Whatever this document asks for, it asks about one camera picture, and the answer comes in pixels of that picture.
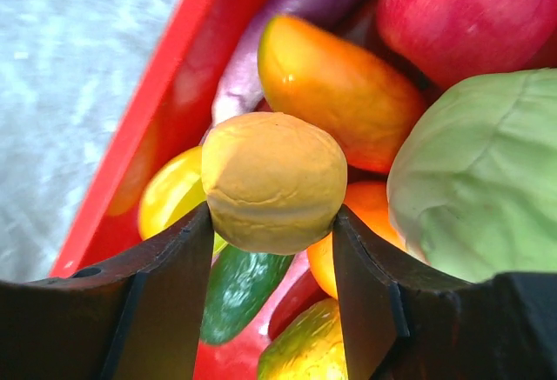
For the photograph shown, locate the yellow red bell pepper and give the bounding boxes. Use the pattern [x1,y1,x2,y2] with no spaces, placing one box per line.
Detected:
[258,298,348,380]

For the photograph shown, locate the green starfruit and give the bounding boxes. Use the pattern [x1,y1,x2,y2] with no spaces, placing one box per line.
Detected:
[138,146,205,240]

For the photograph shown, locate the red round fruit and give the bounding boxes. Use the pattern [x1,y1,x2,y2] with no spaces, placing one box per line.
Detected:
[377,0,556,89]

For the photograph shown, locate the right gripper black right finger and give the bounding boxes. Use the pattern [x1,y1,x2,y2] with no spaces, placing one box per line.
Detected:
[333,207,556,379]

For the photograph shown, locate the green cabbage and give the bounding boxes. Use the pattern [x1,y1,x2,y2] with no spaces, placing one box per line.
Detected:
[387,69,556,282]

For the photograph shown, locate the green cucumber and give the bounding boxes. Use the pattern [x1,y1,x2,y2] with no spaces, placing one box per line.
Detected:
[200,246,294,345]

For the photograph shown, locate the orange tangerine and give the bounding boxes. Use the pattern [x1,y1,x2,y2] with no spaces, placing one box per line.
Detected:
[306,181,408,301]

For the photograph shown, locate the red plastic tray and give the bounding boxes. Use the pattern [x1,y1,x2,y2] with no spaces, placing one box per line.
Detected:
[51,0,323,379]

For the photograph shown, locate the orange carrot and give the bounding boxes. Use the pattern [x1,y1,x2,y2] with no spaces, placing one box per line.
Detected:
[259,28,426,174]

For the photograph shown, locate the purple eggplant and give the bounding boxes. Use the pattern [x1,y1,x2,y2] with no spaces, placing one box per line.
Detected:
[211,0,365,126]

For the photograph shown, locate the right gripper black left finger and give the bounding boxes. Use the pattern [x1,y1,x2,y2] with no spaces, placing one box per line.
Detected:
[1,204,213,379]

